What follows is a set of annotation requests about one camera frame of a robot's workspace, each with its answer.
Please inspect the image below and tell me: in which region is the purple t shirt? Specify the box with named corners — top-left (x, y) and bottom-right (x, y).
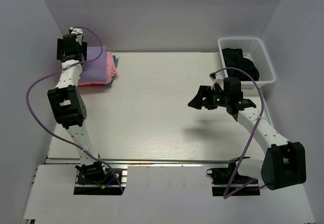
top-left (79, 46), bottom-right (107, 84)

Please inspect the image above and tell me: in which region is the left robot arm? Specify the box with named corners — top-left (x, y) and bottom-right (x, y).
top-left (47, 28), bottom-right (99, 166)

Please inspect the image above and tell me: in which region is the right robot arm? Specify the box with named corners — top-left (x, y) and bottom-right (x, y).
top-left (188, 78), bottom-right (306, 191)

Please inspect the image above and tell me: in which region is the blue folded t shirt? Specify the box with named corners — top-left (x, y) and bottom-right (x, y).
top-left (107, 55), bottom-right (119, 88)

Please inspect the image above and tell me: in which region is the red folded t shirt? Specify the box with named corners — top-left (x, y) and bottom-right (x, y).
top-left (78, 83), bottom-right (107, 87)

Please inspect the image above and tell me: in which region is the black t shirt in basket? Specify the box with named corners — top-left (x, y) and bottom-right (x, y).
top-left (222, 48), bottom-right (260, 81)

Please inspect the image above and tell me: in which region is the white plastic basket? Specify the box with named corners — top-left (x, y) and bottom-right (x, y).
top-left (218, 36), bottom-right (276, 88)

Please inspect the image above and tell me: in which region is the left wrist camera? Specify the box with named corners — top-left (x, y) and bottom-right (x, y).
top-left (69, 27), bottom-right (84, 44)

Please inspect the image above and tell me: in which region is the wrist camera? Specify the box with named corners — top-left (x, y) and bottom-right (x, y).
top-left (209, 72), bottom-right (223, 90)
top-left (69, 27), bottom-right (84, 44)

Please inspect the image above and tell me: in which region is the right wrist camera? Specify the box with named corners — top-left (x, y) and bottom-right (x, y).
top-left (209, 72), bottom-right (223, 90)

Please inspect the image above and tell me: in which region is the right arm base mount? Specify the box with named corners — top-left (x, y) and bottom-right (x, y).
top-left (206, 158), bottom-right (260, 197)

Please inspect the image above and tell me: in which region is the aluminium rail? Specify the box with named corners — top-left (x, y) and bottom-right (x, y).
top-left (45, 158), bottom-right (230, 165)

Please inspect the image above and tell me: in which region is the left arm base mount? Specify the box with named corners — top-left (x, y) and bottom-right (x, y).
top-left (73, 163), bottom-right (127, 196)

